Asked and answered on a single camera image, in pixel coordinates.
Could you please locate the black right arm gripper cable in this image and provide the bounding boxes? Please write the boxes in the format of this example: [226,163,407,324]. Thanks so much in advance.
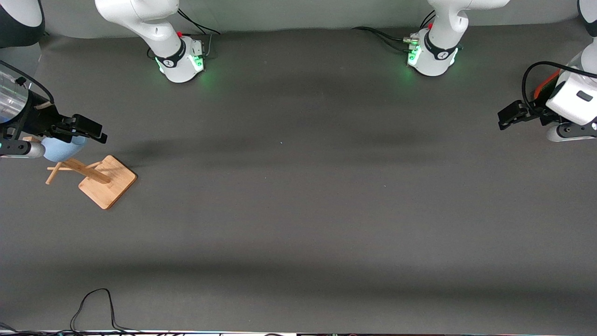
[0,60,55,104]

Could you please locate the thin black looped cable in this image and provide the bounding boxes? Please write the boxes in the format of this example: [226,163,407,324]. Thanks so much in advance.
[70,288,140,334]

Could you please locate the black arm gripper cable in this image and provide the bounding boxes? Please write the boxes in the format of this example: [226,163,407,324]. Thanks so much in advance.
[0,60,55,104]
[521,61,597,112]

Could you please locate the wooden cup stand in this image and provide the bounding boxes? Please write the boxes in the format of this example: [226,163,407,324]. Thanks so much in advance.
[45,155,138,210]

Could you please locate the orange cylindrical can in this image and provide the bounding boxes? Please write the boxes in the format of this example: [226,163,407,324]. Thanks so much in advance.
[534,70,561,101]

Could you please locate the black left arm base cables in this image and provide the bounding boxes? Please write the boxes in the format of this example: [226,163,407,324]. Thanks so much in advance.
[351,9,437,53]

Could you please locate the black arm base cables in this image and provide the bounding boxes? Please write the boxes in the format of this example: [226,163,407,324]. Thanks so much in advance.
[176,8,221,60]
[351,9,437,53]

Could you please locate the light blue plastic cup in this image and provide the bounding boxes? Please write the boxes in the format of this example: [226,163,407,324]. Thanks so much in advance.
[42,135,87,163]

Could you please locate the black right arm base cables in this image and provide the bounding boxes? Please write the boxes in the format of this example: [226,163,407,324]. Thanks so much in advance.
[176,8,221,60]

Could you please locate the black left arm gripper cable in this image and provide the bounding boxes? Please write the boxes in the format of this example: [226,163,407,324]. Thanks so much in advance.
[521,61,597,112]

